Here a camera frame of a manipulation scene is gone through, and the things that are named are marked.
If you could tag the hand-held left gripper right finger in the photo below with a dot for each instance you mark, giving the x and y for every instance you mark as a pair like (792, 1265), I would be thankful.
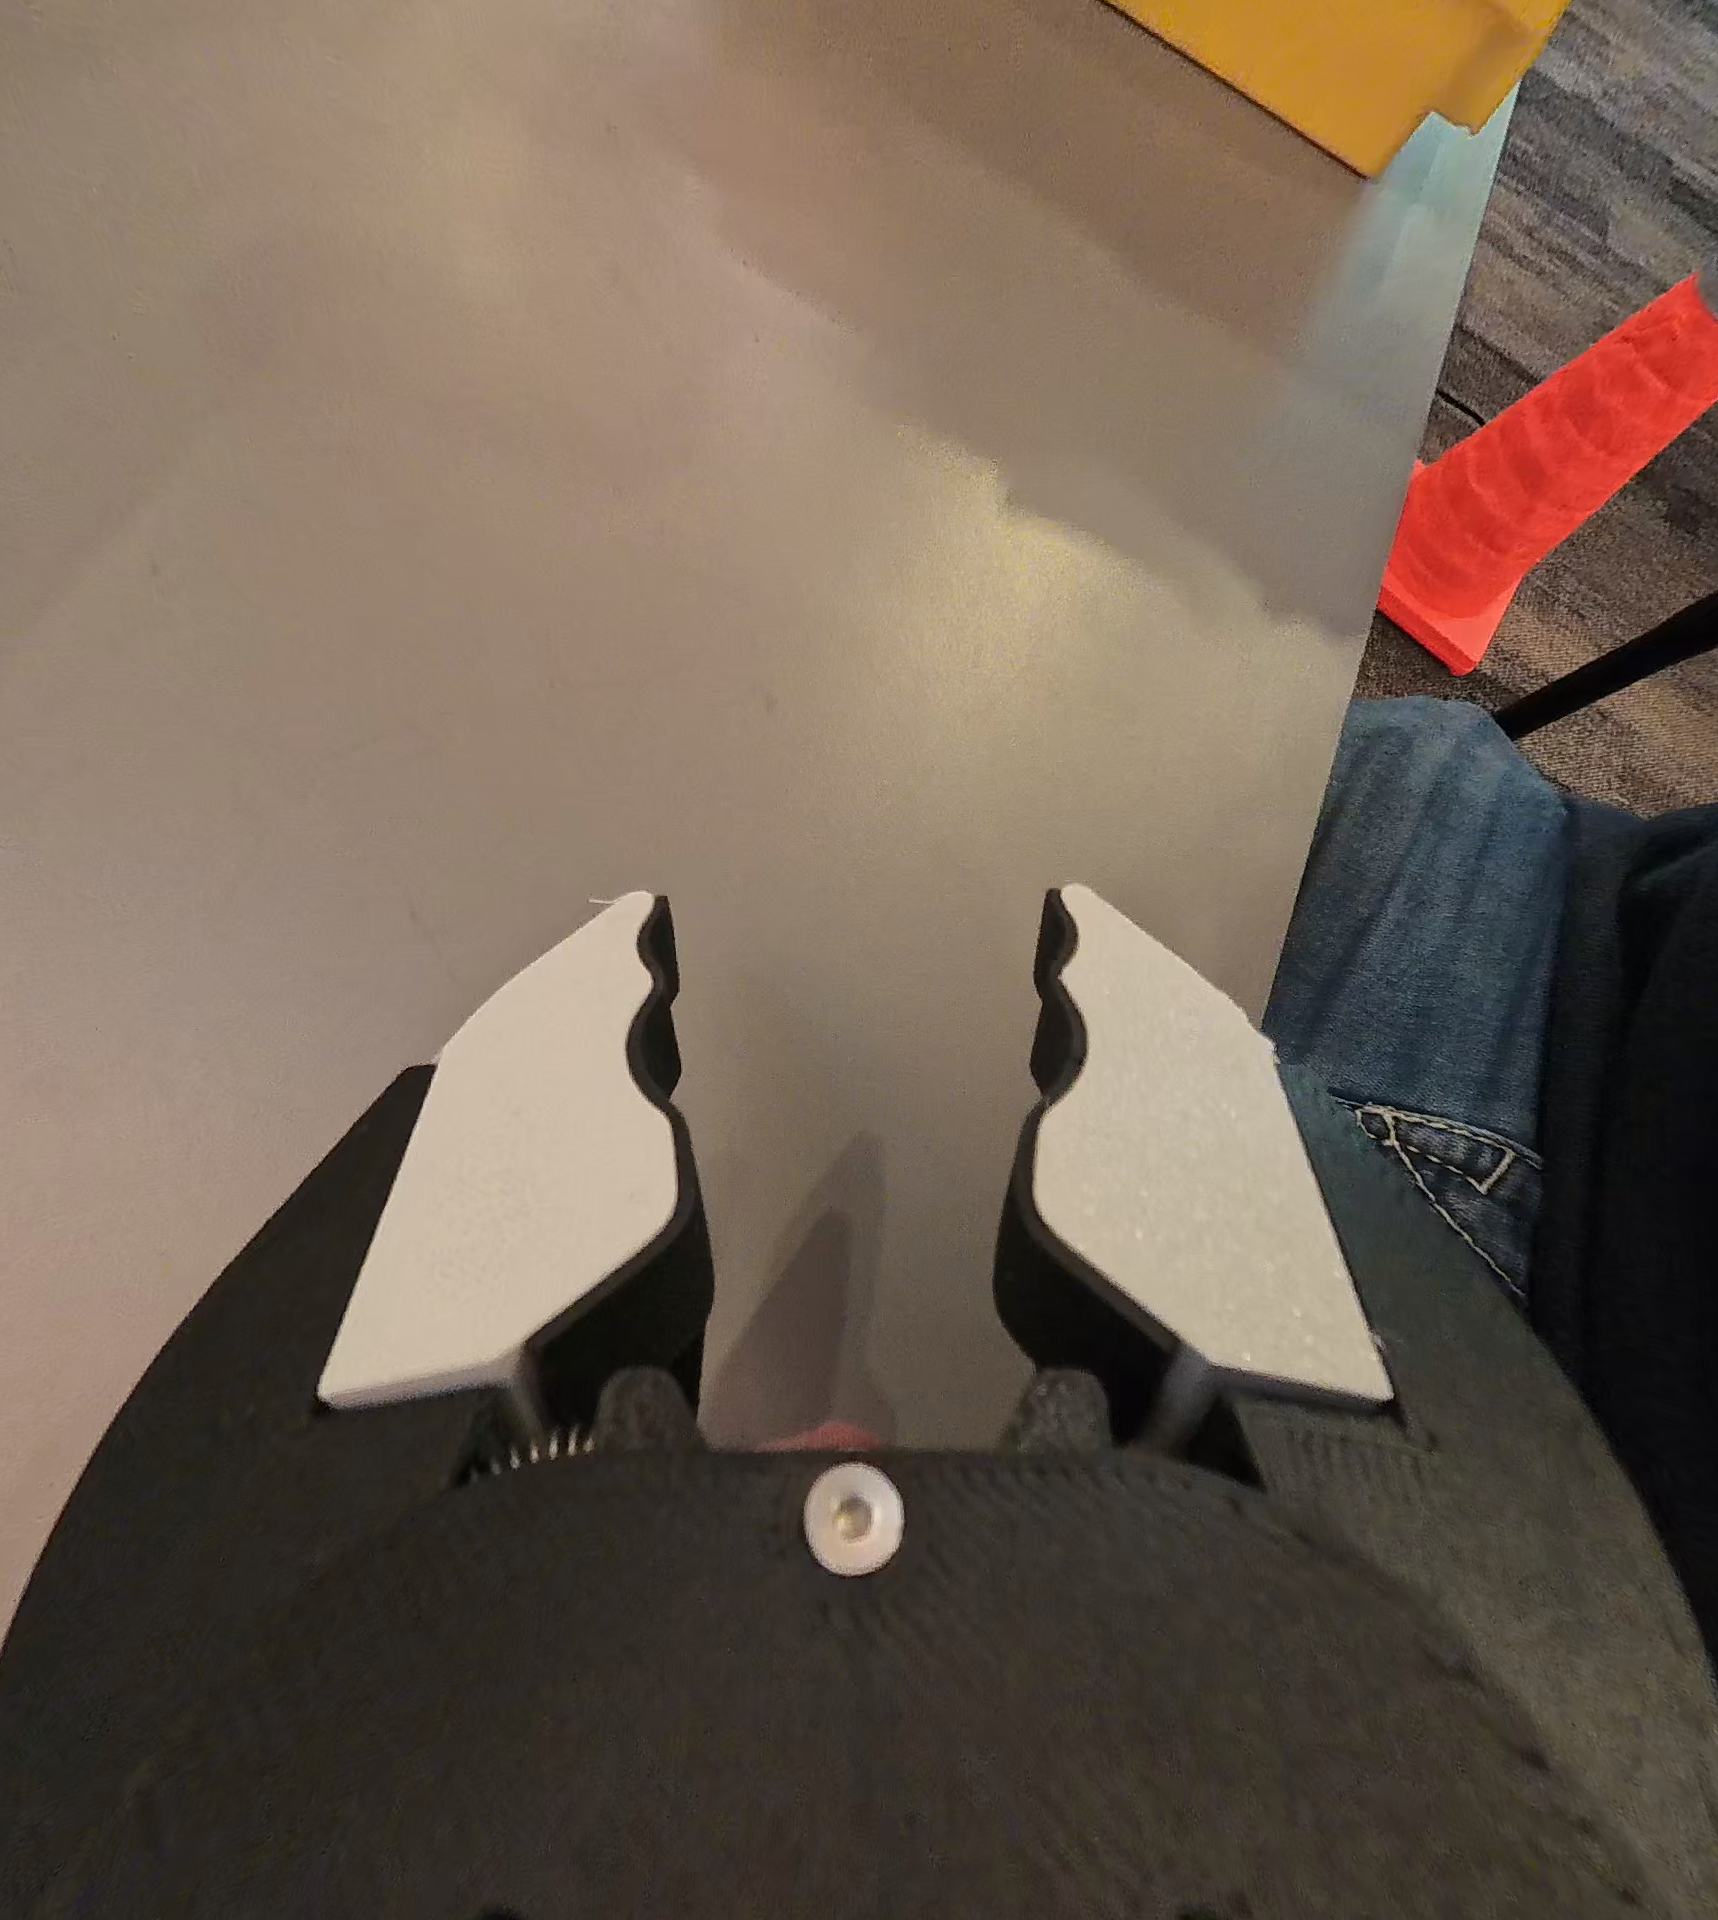
(1187, 1189)

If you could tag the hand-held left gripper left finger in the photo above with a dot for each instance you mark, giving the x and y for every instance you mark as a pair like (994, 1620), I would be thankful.
(512, 1189)

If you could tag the orange traffic cone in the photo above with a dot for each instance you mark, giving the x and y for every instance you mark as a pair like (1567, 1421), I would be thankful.
(1549, 461)

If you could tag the black metal leg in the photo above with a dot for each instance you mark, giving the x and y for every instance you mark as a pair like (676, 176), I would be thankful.
(1650, 645)

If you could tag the person's leg in jeans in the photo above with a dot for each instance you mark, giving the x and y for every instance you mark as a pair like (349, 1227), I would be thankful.
(1432, 930)

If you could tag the yellow bin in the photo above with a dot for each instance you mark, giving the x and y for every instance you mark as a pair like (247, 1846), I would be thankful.
(1335, 59)

